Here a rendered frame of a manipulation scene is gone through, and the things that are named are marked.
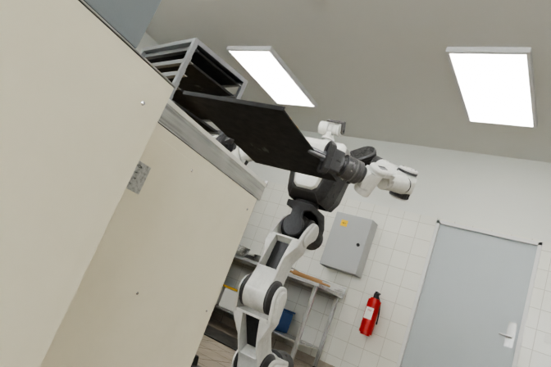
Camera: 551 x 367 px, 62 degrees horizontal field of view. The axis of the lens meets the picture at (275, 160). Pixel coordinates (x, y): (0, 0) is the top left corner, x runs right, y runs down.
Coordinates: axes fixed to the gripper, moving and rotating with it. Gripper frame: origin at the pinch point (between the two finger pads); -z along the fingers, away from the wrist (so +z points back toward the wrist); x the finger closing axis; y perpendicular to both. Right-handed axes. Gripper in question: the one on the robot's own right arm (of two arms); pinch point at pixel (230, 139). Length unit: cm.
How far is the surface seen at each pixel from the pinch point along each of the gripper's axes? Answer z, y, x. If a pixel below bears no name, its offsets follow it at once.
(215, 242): -52, 0, -44
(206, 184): -62, -11, -31
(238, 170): -53, -2, -22
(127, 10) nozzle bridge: -115, -38, -22
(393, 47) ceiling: 160, 128, 191
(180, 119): -73, -24, -22
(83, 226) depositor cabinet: -108, -31, -52
